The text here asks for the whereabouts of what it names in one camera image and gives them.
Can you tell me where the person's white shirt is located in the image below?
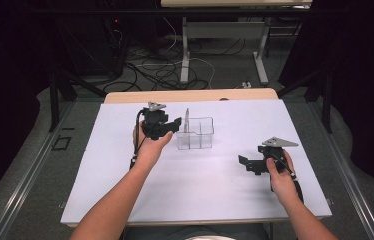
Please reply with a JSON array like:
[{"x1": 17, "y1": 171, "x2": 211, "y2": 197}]
[{"x1": 184, "y1": 234, "x2": 238, "y2": 240}]

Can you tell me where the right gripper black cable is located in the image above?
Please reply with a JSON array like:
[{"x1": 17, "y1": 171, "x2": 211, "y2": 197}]
[{"x1": 270, "y1": 154, "x2": 305, "y2": 205}]

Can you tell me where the person's left hand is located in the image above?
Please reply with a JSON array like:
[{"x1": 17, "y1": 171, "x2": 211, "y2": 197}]
[{"x1": 131, "y1": 122, "x2": 175, "y2": 168}]

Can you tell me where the dark computer tower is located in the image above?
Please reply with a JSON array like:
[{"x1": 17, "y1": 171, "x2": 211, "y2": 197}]
[{"x1": 56, "y1": 13, "x2": 127, "y2": 78}]

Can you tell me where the white desk with metal legs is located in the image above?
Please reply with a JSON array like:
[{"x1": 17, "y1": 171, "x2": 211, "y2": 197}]
[{"x1": 160, "y1": 0, "x2": 313, "y2": 85}]

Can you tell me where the white table cover sheet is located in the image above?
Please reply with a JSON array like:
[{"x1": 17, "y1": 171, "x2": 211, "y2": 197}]
[{"x1": 60, "y1": 98, "x2": 333, "y2": 225}]

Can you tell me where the white floor cable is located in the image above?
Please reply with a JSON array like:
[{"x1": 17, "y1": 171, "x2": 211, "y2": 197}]
[{"x1": 161, "y1": 16, "x2": 217, "y2": 90}]

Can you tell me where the dark curtain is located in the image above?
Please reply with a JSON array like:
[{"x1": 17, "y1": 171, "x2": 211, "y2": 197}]
[
  {"x1": 279, "y1": 0, "x2": 374, "y2": 194},
  {"x1": 0, "y1": 0, "x2": 58, "y2": 224}
]

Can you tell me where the white pen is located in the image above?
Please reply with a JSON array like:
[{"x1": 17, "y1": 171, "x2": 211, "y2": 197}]
[{"x1": 183, "y1": 107, "x2": 191, "y2": 134}]

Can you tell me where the tangle of black floor cables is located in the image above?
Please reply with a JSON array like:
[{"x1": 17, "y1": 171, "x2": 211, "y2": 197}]
[{"x1": 102, "y1": 35, "x2": 247, "y2": 92}]

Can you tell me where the clear plastic pen organizer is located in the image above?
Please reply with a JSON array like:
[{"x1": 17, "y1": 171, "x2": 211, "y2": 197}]
[{"x1": 175, "y1": 116, "x2": 216, "y2": 151}]

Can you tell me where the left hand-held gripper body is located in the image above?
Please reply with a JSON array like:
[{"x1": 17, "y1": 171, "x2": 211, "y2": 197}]
[{"x1": 140, "y1": 101, "x2": 176, "y2": 141}]

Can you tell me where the metal floor rail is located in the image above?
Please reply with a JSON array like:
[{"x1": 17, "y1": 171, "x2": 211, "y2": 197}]
[
  {"x1": 307, "y1": 99, "x2": 374, "y2": 240},
  {"x1": 0, "y1": 100, "x2": 76, "y2": 240}
]

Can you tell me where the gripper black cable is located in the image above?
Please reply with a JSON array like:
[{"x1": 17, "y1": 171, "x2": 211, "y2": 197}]
[
  {"x1": 270, "y1": 154, "x2": 305, "y2": 205},
  {"x1": 129, "y1": 109, "x2": 147, "y2": 170}
]

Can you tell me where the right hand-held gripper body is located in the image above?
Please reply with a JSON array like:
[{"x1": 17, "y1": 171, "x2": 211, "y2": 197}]
[{"x1": 257, "y1": 135, "x2": 300, "y2": 174}]

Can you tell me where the person's right hand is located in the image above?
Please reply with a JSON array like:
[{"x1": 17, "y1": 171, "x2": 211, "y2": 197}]
[{"x1": 265, "y1": 148, "x2": 302, "y2": 203}]

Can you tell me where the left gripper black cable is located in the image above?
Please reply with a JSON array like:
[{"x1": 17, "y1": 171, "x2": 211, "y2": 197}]
[{"x1": 129, "y1": 109, "x2": 147, "y2": 170}]

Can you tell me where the black metal stand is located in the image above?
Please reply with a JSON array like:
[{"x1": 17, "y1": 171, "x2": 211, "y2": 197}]
[
  {"x1": 276, "y1": 64, "x2": 333, "y2": 134},
  {"x1": 48, "y1": 64, "x2": 109, "y2": 133}
]

